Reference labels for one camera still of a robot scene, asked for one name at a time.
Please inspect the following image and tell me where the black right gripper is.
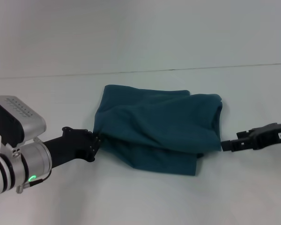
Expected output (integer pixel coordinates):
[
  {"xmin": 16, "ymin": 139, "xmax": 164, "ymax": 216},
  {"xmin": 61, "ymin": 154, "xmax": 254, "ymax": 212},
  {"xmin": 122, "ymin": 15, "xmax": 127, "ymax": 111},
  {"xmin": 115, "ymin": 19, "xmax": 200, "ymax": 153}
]
[{"xmin": 221, "ymin": 121, "xmax": 281, "ymax": 152}]

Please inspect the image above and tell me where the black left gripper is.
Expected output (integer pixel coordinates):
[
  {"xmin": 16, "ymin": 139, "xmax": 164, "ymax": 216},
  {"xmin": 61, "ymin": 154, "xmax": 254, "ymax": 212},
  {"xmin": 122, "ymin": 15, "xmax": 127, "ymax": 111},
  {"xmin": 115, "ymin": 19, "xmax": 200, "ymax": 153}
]
[{"xmin": 42, "ymin": 126, "xmax": 102, "ymax": 170}]

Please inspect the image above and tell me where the teal T-shirt white print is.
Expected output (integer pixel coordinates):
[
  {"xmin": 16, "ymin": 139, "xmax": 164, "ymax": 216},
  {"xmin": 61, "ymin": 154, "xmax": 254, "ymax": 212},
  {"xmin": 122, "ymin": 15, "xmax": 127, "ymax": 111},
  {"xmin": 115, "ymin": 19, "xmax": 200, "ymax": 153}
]
[{"xmin": 92, "ymin": 84, "xmax": 223, "ymax": 177}]

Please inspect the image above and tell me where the black cable silver plug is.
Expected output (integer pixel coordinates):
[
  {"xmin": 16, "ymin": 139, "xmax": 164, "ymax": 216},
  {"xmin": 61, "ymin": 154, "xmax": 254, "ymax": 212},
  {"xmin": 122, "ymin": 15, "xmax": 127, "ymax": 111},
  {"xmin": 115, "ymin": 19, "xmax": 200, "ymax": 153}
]
[{"xmin": 15, "ymin": 168, "xmax": 52, "ymax": 195}]

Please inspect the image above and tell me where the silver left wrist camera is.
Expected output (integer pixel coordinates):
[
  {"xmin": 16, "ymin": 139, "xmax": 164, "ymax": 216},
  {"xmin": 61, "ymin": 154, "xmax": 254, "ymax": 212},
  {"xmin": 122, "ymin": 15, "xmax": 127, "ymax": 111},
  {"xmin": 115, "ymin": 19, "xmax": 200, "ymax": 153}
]
[{"xmin": 0, "ymin": 95, "xmax": 47, "ymax": 157}]

